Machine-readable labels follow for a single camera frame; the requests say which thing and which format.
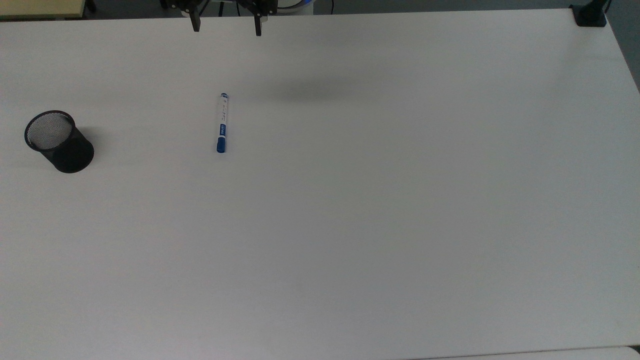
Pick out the black table clamp mount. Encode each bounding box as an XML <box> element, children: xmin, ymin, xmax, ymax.
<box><xmin>569</xmin><ymin>0</ymin><xmax>613</xmax><ymax>28</ymax></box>

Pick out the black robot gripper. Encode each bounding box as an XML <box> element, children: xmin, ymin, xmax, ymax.
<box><xmin>160</xmin><ymin>0</ymin><xmax>278</xmax><ymax>37</ymax></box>

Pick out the black mesh pen cup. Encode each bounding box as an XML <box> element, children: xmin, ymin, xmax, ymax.
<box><xmin>24</xmin><ymin>110</ymin><xmax>95</xmax><ymax>174</ymax></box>

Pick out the blue and white marker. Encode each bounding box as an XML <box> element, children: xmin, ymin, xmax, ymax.
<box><xmin>216</xmin><ymin>92</ymin><xmax>230</xmax><ymax>154</ymax></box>

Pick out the yellow wooden side table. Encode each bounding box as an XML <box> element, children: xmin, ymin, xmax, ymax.
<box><xmin>0</xmin><ymin>0</ymin><xmax>87</xmax><ymax>20</ymax></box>

